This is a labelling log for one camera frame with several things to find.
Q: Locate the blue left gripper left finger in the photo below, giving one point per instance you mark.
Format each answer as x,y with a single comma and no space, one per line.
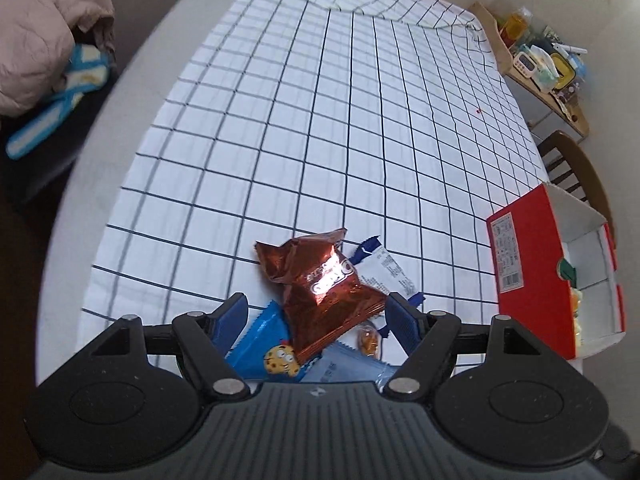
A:
226,323

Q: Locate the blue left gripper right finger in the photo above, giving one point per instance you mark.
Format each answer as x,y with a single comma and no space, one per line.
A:
405,321

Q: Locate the dark green snack bar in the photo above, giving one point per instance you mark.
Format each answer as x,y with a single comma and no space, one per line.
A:
567,272

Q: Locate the green yellow rice cracker packet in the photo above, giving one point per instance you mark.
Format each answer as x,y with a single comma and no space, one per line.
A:
575,302

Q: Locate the yellow snack packet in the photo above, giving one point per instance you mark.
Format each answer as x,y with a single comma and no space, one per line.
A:
369,341

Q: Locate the blue cookie snack packet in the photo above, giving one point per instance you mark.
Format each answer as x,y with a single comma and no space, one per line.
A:
265,353

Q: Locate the white blue snack packet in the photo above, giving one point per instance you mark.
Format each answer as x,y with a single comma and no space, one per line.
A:
379,269

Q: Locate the light blue snack packet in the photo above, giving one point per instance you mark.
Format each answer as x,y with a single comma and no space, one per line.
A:
339,363

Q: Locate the copper brown snack bag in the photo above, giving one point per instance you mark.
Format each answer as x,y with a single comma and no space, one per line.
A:
322,294

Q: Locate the red white cardboard box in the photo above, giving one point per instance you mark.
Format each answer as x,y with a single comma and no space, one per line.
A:
528,238

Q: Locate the brown wooden chair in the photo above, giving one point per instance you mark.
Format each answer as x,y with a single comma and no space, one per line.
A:
569,168

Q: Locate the white black checkered tablecloth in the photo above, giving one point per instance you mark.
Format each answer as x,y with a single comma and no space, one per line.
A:
387,118

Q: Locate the grey white cabinet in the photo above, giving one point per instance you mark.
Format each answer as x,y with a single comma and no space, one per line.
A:
543,118

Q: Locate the wooden shelf tray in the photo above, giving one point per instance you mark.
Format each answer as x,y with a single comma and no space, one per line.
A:
529,80

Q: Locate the tissue pack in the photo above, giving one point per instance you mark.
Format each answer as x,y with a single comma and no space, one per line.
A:
545,75

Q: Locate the white digital timer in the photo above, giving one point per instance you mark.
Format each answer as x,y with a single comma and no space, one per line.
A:
525,64

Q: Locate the yellow black radio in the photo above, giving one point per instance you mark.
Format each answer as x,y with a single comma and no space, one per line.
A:
568,79

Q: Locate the orange liquid bottle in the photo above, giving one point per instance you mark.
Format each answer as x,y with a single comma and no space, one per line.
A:
514,26

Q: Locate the pink puffy jacket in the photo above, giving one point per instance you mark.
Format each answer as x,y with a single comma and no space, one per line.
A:
37,40

